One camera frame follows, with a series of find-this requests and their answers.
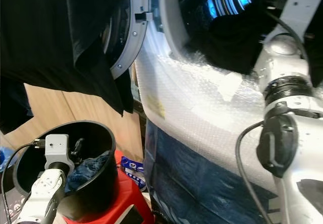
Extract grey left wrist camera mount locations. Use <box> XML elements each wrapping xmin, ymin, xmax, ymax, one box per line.
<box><xmin>44</xmin><ymin>134</ymin><xmax>76</xmax><ymax>174</ymax></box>

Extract black clothes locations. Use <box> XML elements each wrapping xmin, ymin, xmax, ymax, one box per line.
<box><xmin>184</xmin><ymin>11</ymin><xmax>323</xmax><ymax>88</ymax></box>

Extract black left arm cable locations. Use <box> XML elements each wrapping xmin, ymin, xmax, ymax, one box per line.
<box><xmin>0</xmin><ymin>140</ymin><xmax>46</xmax><ymax>224</ymax></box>

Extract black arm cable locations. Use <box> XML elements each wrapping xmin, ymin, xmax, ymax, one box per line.
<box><xmin>234</xmin><ymin>120</ymin><xmax>276</xmax><ymax>224</ymax></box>
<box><xmin>0</xmin><ymin>140</ymin><xmax>46</xmax><ymax>224</ymax></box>

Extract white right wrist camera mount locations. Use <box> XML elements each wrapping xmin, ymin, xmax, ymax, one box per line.
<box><xmin>280</xmin><ymin>0</ymin><xmax>323</xmax><ymax>39</ymax></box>

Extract white tape piece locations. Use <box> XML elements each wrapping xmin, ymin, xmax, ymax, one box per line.
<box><xmin>217</xmin><ymin>71</ymin><xmax>243</xmax><ymax>102</ymax></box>

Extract blue denim garment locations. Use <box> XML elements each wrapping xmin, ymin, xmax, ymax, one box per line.
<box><xmin>66</xmin><ymin>150</ymin><xmax>112</xmax><ymax>192</ymax></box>

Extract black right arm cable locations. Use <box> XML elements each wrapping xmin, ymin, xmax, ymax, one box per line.
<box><xmin>234</xmin><ymin>120</ymin><xmax>276</xmax><ymax>224</ymax></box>

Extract appliance panel with buttons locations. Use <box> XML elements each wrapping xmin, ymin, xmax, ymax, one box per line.
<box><xmin>0</xmin><ymin>193</ymin><xmax>27</xmax><ymax>224</ymax></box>

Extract blue and white packet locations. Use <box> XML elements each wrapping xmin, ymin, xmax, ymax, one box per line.
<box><xmin>121</xmin><ymin>155</ymin><xmax>145</xmax><ymax>178</ymax></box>

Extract blue plastic bag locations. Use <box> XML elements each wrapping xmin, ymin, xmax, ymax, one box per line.
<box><xmin>0</xmin><ymin>145</ymin><xmax>16</xmax><ymax>175</ymax></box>

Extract black plastic bucket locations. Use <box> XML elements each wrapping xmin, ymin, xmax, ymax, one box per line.
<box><xmin>12</xmin><ymin>120</ymin><xmax>117</xmax><ymax>221</ymax></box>

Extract bubble-wrapped washing machine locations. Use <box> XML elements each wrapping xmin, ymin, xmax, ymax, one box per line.
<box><xmin>134</xmin><ymin>0</ymin><xmax>323</xmax><ymax>224</ymax></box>

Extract black hanging garment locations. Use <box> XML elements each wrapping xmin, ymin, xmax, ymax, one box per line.
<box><xmin>0</xmin><ymin>0</ymin><xmax>135</xmax><ymax>135</ymax></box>

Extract grey round washer door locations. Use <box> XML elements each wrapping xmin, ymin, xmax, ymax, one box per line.
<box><xmin>103</xmin><ymin>0</ymin><xmax>155</xmax><ymax>80</ymax></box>

